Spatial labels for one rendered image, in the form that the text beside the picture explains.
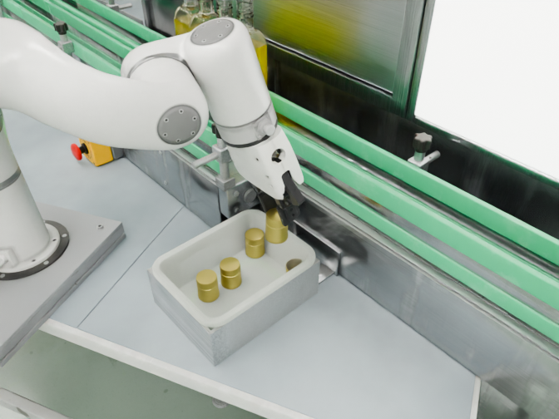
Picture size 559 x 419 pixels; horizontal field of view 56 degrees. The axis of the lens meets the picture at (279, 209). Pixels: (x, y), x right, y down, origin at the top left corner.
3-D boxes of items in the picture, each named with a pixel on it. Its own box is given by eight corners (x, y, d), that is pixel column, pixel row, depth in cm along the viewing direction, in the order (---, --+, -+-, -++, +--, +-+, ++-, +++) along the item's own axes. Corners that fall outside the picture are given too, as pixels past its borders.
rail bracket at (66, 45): (83, 79, 125) (69, 23, 117) (53, 88, 121) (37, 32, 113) (76, 74, 127) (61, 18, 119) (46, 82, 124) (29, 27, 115)
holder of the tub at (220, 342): (339, 277, 92) (343, 244, 87) (214, 367, 78) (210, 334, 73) (275, 229, 102) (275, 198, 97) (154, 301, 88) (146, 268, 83)
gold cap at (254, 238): (264, 244, 96) (264, 226, 93) (265, 258, 93) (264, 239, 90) (244, 245, 96) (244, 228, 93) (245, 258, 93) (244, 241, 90)
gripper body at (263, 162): (294, 115, 63) (314, 179, 71) (244, 90, 69) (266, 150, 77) (248, 152, 60) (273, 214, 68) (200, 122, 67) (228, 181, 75)
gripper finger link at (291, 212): (302, 190, 70) (312, 221, 75) (286, 180, 72) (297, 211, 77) (284, 204, 70) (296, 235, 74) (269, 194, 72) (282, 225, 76)
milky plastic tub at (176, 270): (320, 291, 89) (323, 254, 84) (215, 367, 77) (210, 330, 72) (255, 239, 99) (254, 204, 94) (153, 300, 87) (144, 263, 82)
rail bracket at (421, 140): (438, 196, 90) (455, 129, 81) (414, 214, 86) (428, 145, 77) (419, 186, 92) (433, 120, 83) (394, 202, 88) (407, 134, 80)
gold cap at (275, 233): (274, 247, 78) (275, 224, 75) (259, 235, 80) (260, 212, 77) (292, 238, 80) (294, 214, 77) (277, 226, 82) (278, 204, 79)
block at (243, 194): (270, 200, 99) (270, 170, 94) (231, 222, 94) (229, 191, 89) (259, 191, 101) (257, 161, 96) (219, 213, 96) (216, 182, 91)
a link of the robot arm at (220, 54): (119, 90, 52) (105, 51, 59) (162, 165, 60) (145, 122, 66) (254, 27, 53) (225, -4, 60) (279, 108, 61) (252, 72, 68)
